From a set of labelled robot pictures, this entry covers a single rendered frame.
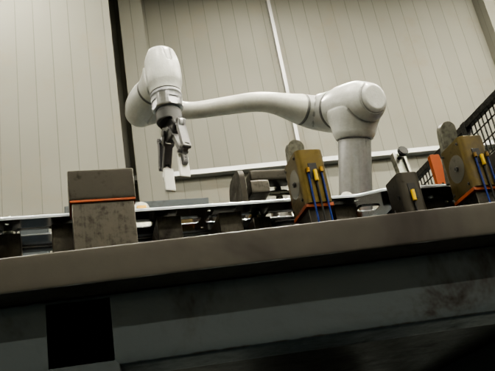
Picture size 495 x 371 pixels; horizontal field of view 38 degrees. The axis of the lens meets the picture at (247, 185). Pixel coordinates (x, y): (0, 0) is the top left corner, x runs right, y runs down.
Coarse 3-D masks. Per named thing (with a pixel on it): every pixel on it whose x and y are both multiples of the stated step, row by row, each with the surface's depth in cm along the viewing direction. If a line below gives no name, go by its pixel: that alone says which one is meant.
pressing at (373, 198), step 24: (384, 192) 159; (432, 192) 164; (24, 216) 138; (48, 216) 139; (144, 216) 149; (192, 216) 153; (216, 216) 155; (288, 216) 162; (360, 216) 171; (24, 240) 150; (48, 240) 152; (144, 240) 161
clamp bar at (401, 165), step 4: (400, 148) 190; (404, 148) 190; (392, 152) 193; (400, 152) 190; (404, 152) 190; (392, 156) 193; (396, 156) 193; (400, 156) 191; (404, 156) 193; (392, 160) 193; (396, 160) 191; (400, 160) 193; (404, 160) 192; (396, 164) 191; (400, 164) 192; (404, 164) 192; (408, 164) 191; (396, 168) 191; (400, 168) 190; (404, 168) 191; (408, 168) 190; (396, 172) 191
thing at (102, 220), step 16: (80, 176) 131; (96, 176) 132; (112, 176) 132; (128, 176) 133; (80, 192) 130; (96, 192) 130; (112, 192) 131; (128, 192) 132; (80, 208) 129; (96, 208) 130; (112, 208) 130; (128, 208) 131; (80, 224) 128; (96, 224) 128; (112, 224) 129; (128, 224) 130; (80, 240) 126; (96, 240) 127; (112, 240) 128; (128, 240) 128
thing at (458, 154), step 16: (464, 144) 148; (480, 144) 149; (448, 160) 153; (464, 160) 147; (480, 160) 147; (448, 176) 153; (464, 176) 147; (480, 176) 145; (464, 192) 148; (480, 192) 145
